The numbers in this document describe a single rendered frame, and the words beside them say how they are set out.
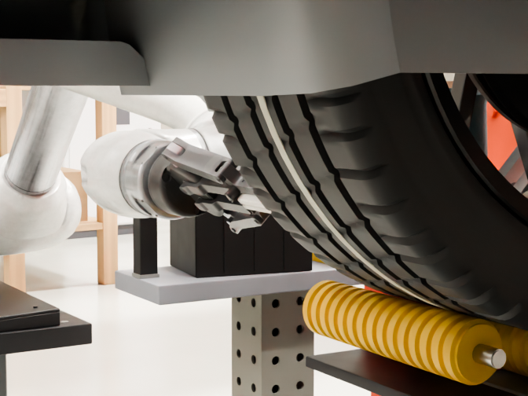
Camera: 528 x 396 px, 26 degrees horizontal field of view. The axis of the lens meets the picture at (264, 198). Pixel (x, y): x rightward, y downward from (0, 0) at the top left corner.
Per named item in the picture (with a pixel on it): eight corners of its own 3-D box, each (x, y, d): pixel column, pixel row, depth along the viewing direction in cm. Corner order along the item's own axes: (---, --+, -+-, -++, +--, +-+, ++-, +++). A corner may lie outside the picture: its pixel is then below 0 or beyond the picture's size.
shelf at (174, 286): (159, 306, 169) (159, 285, 169) (114, 288, 184) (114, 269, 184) (394, 281, 191) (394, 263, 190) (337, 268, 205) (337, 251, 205)
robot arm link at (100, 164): (110, 134, 130) (213, 126, 136) (62, 130, 143) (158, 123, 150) (115, 228, 131) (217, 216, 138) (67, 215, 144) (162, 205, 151)
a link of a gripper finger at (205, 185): (209, 169, 123) (200, 159, 123) (258, 174, 114) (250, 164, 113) (186, 196, 122) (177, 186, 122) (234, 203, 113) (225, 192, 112)
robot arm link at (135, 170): (103, 180, 130) (124, 183, 125) (155, 122, 132) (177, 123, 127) (155, 232, 134) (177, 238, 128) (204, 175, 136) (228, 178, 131)
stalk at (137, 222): (140, 279, 175) (138, 144, 173) (131, 276, 178) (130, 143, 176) (159, 277, 176) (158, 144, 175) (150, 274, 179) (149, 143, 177)
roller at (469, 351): (472, 397, 95) (473, 328, 95) (288, 332, 121) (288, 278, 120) (524, 388, 98) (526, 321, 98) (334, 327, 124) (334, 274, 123)
